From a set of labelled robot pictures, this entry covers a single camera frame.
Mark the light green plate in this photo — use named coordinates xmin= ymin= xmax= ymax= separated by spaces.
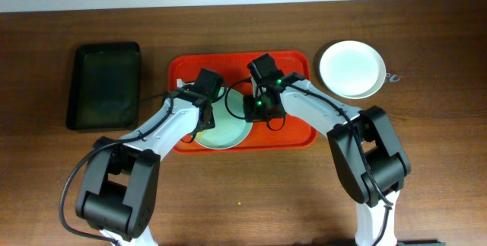
xmin=195 ymin=97 xmax=253 ymax=150

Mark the white plate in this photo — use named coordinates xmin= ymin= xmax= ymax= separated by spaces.
xmin=319 ymin=40 xmax=387 ymax=94

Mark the light blue plate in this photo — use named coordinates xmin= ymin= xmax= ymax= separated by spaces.
xmin=336 ymin=87 xmax=381 ymax=100

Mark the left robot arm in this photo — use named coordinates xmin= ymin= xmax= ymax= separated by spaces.
xmin=75 ymin=69 xmax=226 ymax=245

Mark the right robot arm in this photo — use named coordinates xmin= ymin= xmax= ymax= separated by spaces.
xmin=243 ymin=54 xmax=411 ymax=245

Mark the red plastic tray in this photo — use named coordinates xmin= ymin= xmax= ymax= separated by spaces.
xmin=168 ymin=50 xmax=317 ymax=152

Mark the black rectangular water tray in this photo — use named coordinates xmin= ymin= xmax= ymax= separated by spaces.
xmin=65 ymin=41 xmax=142 ymax=131

